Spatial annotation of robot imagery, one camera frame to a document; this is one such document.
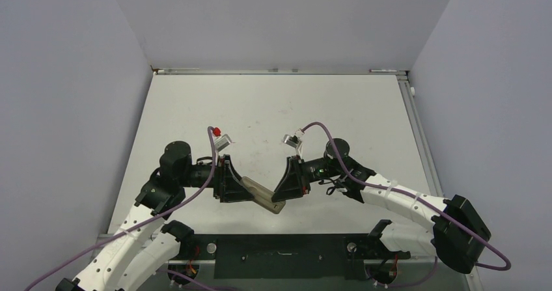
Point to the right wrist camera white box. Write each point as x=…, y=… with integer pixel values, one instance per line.
x=295, y=141

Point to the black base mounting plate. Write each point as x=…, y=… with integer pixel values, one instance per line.
x=287, y=256

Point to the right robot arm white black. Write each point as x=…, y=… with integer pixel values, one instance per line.
x=451, y=229

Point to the aluminium frame rail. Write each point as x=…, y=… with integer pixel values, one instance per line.
x=428, y=164
x=276, y=71

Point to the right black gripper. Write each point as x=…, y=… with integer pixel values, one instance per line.
x=295, y=183

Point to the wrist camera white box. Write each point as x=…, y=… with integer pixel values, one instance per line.
x=222, y=142
x=295, y=141

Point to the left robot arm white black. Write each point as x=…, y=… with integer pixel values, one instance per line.
x=148, y=237

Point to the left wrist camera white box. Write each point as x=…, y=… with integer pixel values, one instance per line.
x=222, y=142

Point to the aluminium frame rail back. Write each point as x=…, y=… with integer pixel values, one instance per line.
x=276, y=71

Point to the aluminium frame rail right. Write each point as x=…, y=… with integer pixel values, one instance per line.
x=428, y=164

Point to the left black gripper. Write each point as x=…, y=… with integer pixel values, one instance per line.
x=227, y=184

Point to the beige remote control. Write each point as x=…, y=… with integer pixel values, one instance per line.
x=262, y=196

